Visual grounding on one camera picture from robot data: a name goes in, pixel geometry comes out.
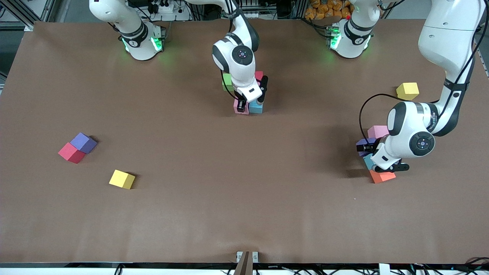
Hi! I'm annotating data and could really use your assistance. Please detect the pink foam cube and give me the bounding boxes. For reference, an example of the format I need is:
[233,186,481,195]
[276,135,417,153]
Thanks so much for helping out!
[368,125,389,140]
[233,99,250,115]

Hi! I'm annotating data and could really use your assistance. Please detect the purple foam cube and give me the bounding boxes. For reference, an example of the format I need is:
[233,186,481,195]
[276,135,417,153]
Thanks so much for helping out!
[70,133,98,154]
[356,138,377,157]

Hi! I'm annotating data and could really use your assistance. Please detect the yellow foam cube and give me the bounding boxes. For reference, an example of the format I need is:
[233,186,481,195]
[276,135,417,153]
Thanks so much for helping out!
[396,82,419,101]
[109,170,136,190]

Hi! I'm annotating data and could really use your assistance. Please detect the orange foam cube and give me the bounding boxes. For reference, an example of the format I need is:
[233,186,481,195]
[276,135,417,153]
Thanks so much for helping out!
[369,170,397,184]

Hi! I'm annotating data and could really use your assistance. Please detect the brown table cover sheet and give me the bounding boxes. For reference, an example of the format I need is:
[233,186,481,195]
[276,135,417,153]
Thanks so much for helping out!
[0,19,489,264]

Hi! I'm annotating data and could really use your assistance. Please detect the white power strip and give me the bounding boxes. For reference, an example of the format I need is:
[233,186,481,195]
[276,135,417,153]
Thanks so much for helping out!
[151,3,191,21]

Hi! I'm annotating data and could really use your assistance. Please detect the orange snack bags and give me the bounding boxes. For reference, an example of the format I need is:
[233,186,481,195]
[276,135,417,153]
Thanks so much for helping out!
[305,0,352,19]

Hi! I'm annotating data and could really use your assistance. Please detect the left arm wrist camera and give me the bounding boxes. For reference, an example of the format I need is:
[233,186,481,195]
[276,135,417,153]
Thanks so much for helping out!
[374,163,410,173]

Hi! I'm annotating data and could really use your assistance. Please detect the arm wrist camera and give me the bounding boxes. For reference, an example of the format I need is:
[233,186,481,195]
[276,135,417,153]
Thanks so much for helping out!
[374,163,410,173]
[257,75,269,105]

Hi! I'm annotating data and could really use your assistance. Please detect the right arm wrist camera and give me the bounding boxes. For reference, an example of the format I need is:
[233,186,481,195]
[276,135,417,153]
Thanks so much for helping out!
[257,75,269,105]

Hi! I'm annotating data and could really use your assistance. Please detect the metal table edge bracket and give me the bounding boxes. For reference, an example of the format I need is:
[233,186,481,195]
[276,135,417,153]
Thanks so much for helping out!
[236,251,259,275]

